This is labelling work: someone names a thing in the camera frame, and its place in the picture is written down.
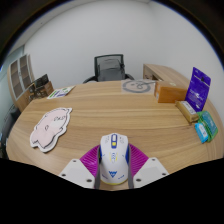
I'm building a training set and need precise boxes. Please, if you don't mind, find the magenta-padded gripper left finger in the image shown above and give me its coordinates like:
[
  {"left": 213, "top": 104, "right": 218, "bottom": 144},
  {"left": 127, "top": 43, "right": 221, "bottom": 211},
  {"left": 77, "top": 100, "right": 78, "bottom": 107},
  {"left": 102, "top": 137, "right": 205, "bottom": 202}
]
[{"left": 58, "top": 145, "right": 101, "bottom": 190}]

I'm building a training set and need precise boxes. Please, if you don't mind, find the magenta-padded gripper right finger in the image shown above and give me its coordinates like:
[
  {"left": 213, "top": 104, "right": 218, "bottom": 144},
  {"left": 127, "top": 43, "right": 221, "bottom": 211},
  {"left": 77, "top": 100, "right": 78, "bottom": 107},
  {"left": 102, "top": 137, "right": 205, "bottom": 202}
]
[{"left": 127, "top": 143, "right": 170, "bottom": 190}]

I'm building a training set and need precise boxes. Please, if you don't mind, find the white blue yellow computer mouse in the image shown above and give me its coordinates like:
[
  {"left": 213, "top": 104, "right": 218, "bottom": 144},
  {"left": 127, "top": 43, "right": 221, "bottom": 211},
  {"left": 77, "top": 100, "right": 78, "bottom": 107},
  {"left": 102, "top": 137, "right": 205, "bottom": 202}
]
[{"left": 99, "top": 132, "right": 131, "bottom": 186}]

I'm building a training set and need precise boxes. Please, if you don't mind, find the pink pig-shaped mouse pad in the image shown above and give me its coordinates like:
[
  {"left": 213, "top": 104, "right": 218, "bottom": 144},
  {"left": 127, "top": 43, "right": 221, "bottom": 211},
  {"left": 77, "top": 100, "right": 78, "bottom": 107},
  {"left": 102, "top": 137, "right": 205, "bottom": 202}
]
[{"left": 29, "top": 106, "right": 73, "bottom": 154}]

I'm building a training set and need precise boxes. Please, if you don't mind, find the small blue box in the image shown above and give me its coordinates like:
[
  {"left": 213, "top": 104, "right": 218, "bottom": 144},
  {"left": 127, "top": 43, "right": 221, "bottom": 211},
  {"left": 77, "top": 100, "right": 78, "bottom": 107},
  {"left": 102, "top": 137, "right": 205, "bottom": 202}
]
[{"left": 194, "top": 122, "right": 210, "bottom": 145}]

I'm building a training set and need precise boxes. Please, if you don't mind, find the small tan box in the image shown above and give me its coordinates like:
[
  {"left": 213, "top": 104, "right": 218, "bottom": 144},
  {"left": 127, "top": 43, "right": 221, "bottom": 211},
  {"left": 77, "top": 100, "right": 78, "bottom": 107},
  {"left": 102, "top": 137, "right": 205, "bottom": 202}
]
[{"left": 175, "top": 100, "right": 200, "bottom": 124}]

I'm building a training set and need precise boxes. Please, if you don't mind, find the orange-brown cardboard box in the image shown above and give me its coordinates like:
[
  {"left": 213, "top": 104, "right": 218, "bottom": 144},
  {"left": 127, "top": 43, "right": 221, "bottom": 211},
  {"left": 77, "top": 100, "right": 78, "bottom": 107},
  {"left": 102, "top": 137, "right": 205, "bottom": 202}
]
[{"left": 154, "top": 80, "right": 189, "bottom": 104}]

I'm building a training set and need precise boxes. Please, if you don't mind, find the green flat box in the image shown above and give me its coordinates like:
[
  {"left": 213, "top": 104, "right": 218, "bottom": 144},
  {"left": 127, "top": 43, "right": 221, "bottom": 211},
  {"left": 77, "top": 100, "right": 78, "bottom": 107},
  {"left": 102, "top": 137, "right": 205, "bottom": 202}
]
[{"left": 197, "top": 110, "right": 219, "bottom": 144}]

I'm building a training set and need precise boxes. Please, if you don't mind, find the dark brown cardboard box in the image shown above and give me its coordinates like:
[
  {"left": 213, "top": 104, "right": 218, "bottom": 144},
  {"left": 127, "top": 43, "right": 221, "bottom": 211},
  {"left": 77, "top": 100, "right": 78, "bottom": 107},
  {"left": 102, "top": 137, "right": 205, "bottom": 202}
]
[{"left": 32, "top": 81, "right": 55, "bottom": 100}]

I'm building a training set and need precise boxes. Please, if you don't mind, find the black sofa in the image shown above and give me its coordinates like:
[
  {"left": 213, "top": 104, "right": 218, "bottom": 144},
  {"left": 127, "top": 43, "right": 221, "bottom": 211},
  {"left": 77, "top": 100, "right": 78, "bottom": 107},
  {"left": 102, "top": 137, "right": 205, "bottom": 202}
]
[{"left": 0, "top": 105, "right": 18, "bottom": 158}]

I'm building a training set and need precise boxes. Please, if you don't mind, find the black cardboard box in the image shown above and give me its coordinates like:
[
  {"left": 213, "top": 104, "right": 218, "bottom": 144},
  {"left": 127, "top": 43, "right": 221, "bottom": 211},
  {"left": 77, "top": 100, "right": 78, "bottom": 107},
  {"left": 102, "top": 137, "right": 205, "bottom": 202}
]
[{"left": 33, "top": 73, "right": 50, "bottom": 89}]

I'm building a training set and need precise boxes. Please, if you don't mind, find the purple retail package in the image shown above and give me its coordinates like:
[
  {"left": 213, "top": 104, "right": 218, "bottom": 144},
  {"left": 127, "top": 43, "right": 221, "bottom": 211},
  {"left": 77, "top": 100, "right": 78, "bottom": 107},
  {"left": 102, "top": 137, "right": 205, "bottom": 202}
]
[{"left": 185, "top": 66, "right": 212, "bottom": 113}]

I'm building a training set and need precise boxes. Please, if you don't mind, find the wooden side desk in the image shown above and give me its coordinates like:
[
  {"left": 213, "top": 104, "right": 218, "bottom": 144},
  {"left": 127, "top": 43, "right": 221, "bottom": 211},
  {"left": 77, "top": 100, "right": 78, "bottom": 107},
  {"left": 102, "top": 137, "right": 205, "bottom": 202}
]
[{"left": 142, "top": 63, "right": 192, "bottom": 89}]

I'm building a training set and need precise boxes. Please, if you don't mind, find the black mesh office chair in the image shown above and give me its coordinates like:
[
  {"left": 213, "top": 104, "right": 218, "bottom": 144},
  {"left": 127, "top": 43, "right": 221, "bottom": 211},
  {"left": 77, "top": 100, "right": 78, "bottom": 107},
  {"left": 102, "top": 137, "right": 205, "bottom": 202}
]
[{"left": 82, "top": 53, "right": 135, "bottom": 84}]

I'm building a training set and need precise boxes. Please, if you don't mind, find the wooden shelf unit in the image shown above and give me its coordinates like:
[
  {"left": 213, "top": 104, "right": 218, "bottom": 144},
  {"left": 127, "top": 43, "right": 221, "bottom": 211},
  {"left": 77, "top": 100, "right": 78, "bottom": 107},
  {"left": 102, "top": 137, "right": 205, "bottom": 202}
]
[{"left": 7, "top": 54, "right": 36, "bottom": 113}]

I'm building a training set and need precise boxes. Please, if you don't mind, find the sheet with grey ring print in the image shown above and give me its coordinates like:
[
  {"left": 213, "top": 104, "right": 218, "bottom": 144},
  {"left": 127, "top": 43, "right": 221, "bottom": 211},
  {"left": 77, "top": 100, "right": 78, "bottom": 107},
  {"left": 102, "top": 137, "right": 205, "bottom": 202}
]
[{"left": 120, "top": 78, "right": 157, "bottom": 95}]

